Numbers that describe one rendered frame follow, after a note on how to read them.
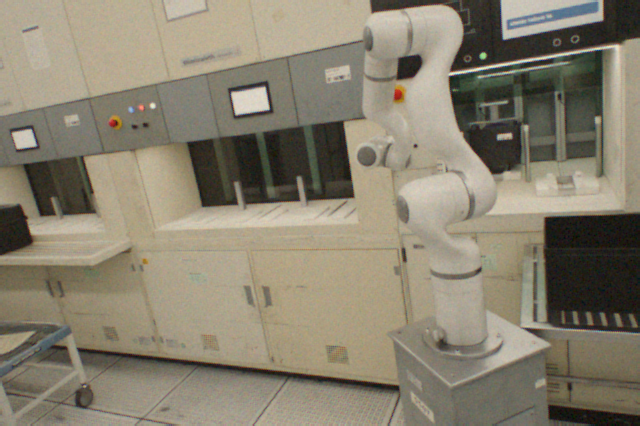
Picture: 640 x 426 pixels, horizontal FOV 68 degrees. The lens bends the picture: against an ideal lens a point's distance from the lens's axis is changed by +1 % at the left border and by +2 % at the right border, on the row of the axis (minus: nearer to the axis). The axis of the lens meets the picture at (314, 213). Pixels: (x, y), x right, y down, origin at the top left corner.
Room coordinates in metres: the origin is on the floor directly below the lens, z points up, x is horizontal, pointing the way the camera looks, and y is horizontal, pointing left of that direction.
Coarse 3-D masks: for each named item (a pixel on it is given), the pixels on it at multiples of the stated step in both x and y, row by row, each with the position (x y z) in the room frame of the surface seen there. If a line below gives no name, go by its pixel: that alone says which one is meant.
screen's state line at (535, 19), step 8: (560, 8) 1.55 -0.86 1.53; (568, 8) 1.54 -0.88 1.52; (576, 8) 1.53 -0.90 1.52; (584, 8) 1.52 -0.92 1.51; (592, 8) 1.51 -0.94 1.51; (528, 16) 1.59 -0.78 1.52; (536, 16) 1.58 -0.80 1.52; (544, 16) 1.57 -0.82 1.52; (552, 16) 1.56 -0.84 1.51; (560, 16) 1.55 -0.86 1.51; (568, 16) 1.54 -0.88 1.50; (512, 24) 1.61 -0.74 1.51; (520, 24) 1.60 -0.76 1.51; (528, 24) 1.59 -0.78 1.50; (536, 24) 1.58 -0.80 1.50
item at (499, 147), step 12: (492, 108) 2.20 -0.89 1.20; (492, 120) 2.21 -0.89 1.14; (504, 120) 2.19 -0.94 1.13; (480, 132) 2.15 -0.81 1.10; (492, 132) 2.13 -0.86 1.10; (504, 132) 2.11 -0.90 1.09; (516, 132) 2.09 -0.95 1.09; (480, 144) 2.15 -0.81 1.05; (492, 144) 2.13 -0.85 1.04; (504, 144) 2.11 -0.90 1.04; (516, 144) 2.09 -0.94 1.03; (480, 156) 2.16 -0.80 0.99; (492, 156) 2.13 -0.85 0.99; (504, 156) 2.11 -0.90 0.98; (516, 156) 2.09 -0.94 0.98
